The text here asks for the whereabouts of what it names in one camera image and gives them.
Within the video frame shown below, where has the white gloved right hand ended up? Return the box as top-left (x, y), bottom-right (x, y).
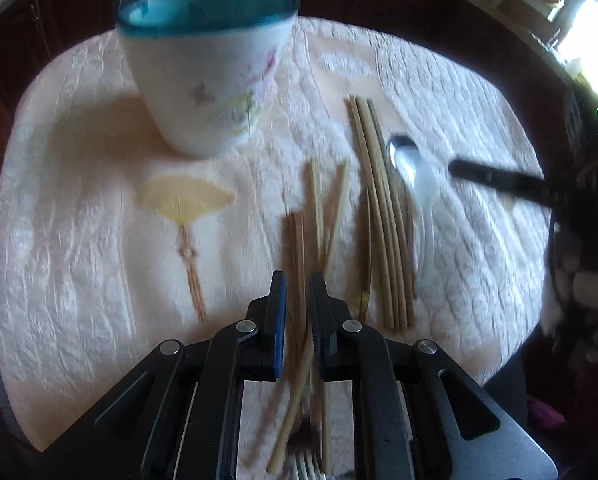
top-left (540, 233), bottom-right (598, 360)

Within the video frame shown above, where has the dark brown chopstick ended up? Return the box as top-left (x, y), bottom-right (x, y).
top-left (289, 211), bottom-right (306, 365)

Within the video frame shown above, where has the white ceramic spoon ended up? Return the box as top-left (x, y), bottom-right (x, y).
top-left (414, 157), bottom-right (439, 288)

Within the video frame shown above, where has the metal spoon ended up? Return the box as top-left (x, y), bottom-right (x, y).
top-left (388, 133), bottom-right (420, 191)

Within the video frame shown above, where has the white utensil cup teal rim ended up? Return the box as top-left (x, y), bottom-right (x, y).
top-left (114, 0), bottom-right (300, 158)

